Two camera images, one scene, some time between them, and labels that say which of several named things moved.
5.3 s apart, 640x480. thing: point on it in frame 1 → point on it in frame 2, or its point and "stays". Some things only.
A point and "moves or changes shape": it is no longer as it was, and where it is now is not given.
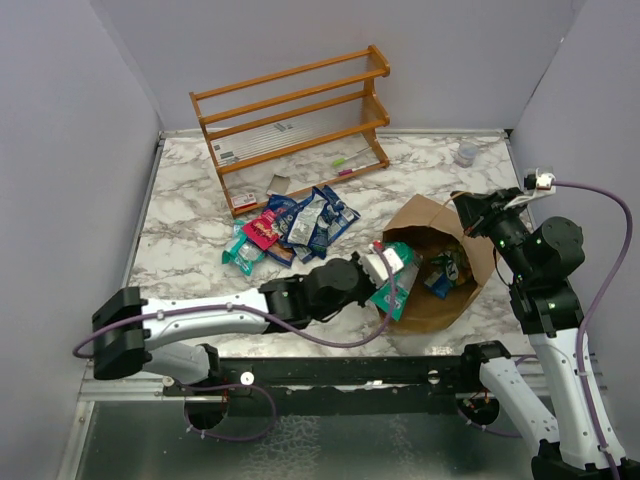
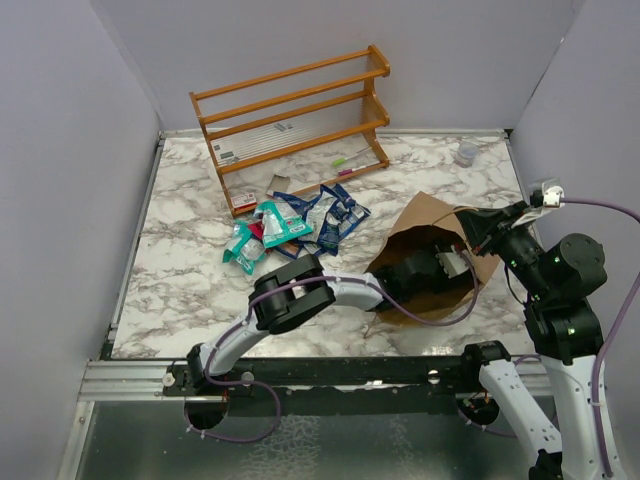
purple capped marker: x=348 y=171 stays
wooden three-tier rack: x=284 y=132 stays
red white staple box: x=243 y=201 stays
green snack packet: x=404 y=280 moves or changes shape
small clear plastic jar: x=466 y=154 stays
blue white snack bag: x=319 y=220 moves or changes shape
